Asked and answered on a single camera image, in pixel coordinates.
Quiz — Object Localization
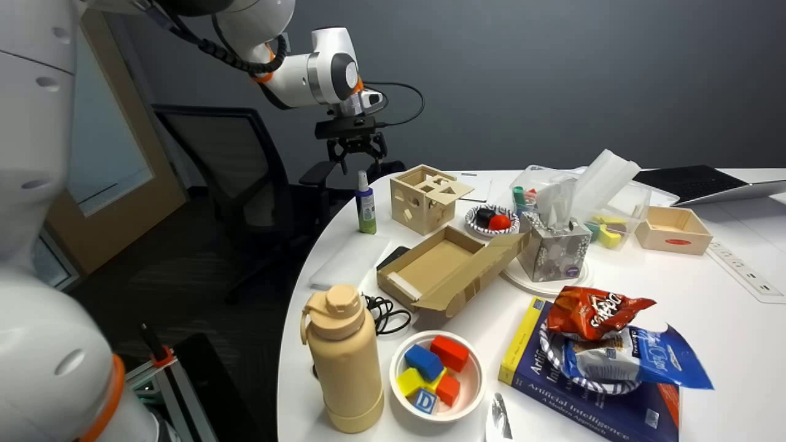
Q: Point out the grey patterned tissue box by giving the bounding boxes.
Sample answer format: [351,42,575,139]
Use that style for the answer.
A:
[518,215,594,286]

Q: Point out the clear plastic container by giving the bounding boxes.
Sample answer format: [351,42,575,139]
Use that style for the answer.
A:
[586,183,653,252]

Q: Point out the red chip bag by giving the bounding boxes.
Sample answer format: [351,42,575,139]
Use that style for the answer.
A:
[544,282,659,344]

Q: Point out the thin black cable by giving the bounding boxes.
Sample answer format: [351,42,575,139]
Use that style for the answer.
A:
[362,293,416,336]

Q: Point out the white bowl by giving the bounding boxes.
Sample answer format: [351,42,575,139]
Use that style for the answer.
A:
[387,329,487,426]

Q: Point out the yellow block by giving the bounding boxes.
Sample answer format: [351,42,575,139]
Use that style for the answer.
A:
[397,367,435,400]

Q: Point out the wooden shape sorter box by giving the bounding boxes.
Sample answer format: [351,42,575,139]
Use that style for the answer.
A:
[389,162,476,236]

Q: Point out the silver packet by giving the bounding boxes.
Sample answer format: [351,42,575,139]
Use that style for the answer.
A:
[573,327,643,384]

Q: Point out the black office chair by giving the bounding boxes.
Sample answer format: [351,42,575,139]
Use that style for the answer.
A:
[153,104,409,307]

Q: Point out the clear ruler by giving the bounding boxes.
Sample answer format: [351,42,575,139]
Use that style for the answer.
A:
[707,239,786,307]

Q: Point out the small wooden tray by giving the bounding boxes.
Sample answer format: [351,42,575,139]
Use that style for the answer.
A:
[634,205,716,259]

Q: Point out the small blue green bottle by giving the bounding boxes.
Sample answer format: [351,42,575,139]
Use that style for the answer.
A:
[356,190,381,239]

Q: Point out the small patterned bowl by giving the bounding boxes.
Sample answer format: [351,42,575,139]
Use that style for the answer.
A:
[463,205,522,242]

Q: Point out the white blue rope ring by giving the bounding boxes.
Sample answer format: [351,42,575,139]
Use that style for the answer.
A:
[535,314,647,399]

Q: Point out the white tissue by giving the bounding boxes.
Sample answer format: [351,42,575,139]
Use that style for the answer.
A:
[535,176,580,236]

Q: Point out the wood framed whiteboard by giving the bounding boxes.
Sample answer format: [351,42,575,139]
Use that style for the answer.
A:
[44,10,189,279]

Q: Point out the yellow tape roll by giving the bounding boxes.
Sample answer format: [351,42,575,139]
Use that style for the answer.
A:
[597,218,629,252]

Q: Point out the blue plastic pouch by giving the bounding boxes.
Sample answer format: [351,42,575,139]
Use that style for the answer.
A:
[629,318,718,393]

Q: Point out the small blue white block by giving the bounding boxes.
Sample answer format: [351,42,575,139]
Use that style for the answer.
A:
[409,388,440,415]

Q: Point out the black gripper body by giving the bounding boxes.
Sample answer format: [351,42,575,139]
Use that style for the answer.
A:
[325,130,389,156]

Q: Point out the grey laptop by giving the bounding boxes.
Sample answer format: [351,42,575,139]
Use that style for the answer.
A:
[675,178,786,225]

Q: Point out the orange block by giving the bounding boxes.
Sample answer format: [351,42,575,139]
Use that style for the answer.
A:
[432,372,463,410]

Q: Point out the tan water bottle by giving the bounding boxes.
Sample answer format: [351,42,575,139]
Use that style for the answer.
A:
[297,281,387,435]

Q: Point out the metal tool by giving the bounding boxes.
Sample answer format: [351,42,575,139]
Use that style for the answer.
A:
[490,390,516,442]

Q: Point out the open cardboard box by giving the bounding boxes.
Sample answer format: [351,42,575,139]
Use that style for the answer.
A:
[374,225,523,320]

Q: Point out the blue yellow book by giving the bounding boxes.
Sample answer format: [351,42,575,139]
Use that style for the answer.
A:
[497,296,684,442]

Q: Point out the red block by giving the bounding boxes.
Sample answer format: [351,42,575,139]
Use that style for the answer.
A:
[430,333,473,373]

